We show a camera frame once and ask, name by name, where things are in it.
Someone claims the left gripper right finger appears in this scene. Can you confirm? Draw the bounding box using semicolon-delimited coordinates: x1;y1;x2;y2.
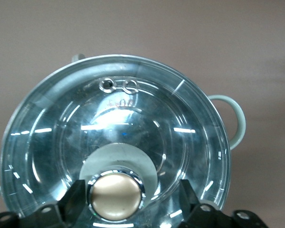
179;179;269;228

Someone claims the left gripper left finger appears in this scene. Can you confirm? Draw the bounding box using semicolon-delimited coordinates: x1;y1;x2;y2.
0;180;90;228

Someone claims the glass pot lid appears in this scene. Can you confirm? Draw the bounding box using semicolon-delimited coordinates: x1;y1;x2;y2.
0;54;231;228

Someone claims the stainless steel cooking pot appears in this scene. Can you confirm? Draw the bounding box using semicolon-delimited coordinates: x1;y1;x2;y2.
0;53;247;214

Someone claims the brown table mat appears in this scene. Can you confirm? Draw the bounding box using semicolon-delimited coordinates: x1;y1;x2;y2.
0;0;285;228

